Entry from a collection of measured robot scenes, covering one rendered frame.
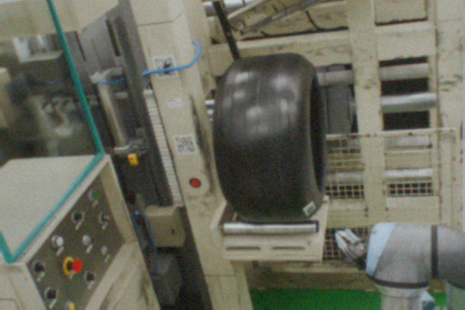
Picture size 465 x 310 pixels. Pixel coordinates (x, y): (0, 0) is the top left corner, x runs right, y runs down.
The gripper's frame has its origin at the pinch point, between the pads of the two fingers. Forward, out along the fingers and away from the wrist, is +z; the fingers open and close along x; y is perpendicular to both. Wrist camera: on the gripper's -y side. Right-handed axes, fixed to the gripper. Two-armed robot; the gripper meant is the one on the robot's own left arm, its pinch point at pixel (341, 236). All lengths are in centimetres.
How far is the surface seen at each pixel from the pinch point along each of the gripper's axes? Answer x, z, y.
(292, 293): 16, 70, -110
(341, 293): -3, 54, -115
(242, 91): -4, 35, 40
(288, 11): -42, 64, 34
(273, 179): 5.4, 16.1, 21.1
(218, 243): 30.2, 36.0, -6.6
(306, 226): 3.4, 19.0, -10.1
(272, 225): 12.0, 27.2, -7.7
